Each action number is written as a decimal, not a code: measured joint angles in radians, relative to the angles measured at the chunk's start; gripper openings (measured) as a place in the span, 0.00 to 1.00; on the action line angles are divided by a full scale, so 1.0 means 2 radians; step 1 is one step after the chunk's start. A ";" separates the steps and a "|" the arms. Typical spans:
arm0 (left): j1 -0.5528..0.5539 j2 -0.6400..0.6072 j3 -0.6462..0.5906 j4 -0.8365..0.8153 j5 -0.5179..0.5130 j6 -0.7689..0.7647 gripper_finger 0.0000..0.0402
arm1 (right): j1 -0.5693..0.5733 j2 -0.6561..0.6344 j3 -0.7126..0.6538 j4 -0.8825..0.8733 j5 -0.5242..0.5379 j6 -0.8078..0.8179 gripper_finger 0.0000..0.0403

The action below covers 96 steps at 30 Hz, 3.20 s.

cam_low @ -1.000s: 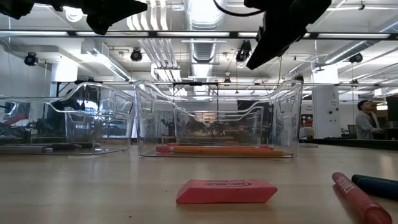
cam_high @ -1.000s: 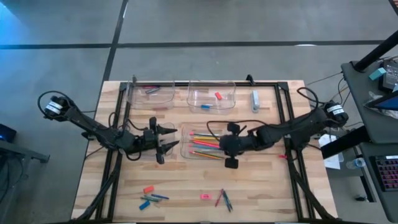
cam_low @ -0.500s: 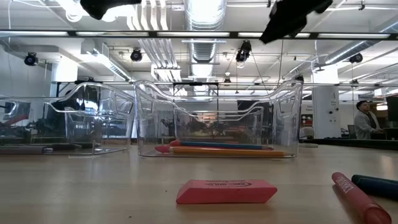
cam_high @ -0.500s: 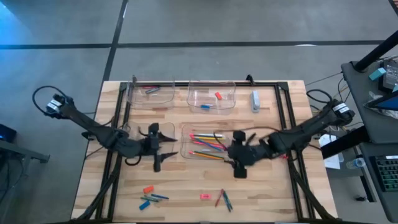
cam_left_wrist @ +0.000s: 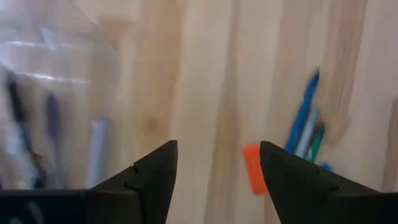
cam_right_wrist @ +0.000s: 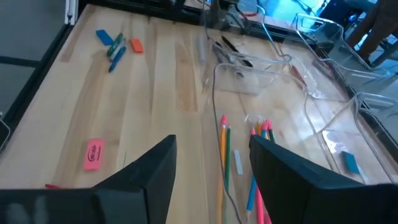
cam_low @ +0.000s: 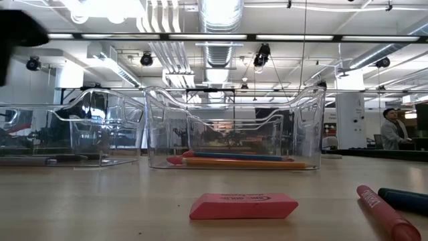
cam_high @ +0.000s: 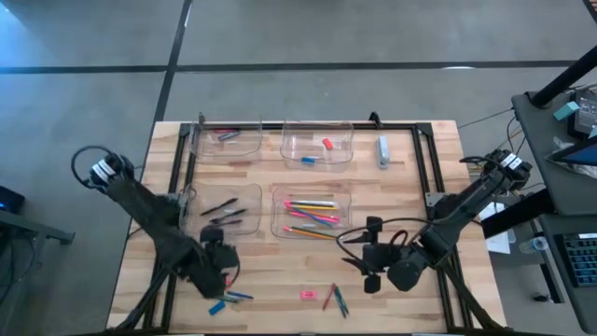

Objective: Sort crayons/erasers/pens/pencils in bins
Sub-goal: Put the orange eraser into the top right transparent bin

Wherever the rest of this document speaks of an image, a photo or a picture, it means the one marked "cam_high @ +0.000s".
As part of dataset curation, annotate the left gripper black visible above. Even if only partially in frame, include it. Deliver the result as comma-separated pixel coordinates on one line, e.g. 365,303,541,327
200,226,242,300

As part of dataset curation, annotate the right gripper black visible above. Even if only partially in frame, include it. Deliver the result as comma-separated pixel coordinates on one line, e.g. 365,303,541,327
341,215,403,295

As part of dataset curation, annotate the green pencil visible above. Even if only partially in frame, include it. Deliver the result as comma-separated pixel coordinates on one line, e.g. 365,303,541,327
289,225,338,238

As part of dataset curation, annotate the purple-grey pen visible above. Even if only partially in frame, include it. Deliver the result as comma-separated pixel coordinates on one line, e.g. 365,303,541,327
210,217,244,229

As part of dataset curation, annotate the black pen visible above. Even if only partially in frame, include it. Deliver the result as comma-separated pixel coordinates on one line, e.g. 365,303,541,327
207,208,248,225
199,197,240,217

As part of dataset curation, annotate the orange pencil with pink eraser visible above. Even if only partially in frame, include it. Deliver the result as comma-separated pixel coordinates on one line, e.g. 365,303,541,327
282,226,338,241
298,209,341,220

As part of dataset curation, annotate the yellow pencil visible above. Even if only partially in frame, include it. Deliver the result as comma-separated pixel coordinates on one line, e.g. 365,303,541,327
285,203,340,211

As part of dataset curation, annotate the grey pencil with pink eraser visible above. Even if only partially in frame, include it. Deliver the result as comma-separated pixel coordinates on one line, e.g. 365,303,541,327
283,200,339,208

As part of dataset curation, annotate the clear plastic bin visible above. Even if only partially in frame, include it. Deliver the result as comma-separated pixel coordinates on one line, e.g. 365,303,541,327
188,116,264,165
269,185,354,243
278,119,355,174
183,181,264,238

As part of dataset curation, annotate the red marker pen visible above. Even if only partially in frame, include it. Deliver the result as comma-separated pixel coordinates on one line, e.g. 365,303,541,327
321,281,338,312

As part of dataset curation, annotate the grey stapler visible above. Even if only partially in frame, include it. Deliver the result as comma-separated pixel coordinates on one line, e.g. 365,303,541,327
375,133,392,170

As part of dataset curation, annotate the white paper sheet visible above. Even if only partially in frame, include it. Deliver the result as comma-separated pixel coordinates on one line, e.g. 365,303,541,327
476,200,518,256

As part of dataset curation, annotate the black rig beam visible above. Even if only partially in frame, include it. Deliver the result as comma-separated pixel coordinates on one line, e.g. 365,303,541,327
479,188,557,240

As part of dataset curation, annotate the grey metal stand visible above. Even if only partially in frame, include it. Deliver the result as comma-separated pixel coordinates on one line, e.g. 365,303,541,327
0,208,76,336

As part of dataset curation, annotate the clear water bottle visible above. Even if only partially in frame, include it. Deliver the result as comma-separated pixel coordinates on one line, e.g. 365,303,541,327
518,235,550,255

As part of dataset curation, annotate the grey side desk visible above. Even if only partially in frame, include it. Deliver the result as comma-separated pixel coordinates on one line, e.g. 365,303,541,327
510,88,597,335

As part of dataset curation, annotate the black device with blue light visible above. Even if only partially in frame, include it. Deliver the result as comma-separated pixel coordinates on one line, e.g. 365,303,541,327
0,185,26,216

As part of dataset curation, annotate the backlit computer keyboard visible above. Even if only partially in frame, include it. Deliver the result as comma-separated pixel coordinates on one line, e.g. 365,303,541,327
554,231,597,288

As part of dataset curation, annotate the dark blue tablet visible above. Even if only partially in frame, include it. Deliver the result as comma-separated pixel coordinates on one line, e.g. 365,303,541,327
545,134,597,168

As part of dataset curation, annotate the teal box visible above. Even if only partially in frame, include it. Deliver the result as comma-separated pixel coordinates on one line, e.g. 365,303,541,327
552,101,581,122

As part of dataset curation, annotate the black electronic device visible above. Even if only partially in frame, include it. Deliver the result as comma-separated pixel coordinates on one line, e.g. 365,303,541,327
572,88,597,140

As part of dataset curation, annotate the black rig pole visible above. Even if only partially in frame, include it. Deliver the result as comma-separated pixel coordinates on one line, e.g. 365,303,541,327
530,44,597,109

